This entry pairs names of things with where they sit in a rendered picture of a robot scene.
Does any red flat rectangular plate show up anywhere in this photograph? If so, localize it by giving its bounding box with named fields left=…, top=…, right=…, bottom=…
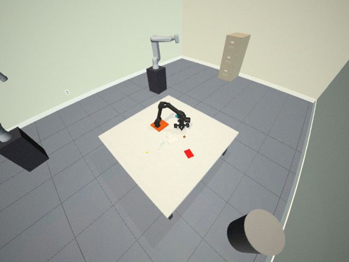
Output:
left=184, top=149, right=194, bottom=159

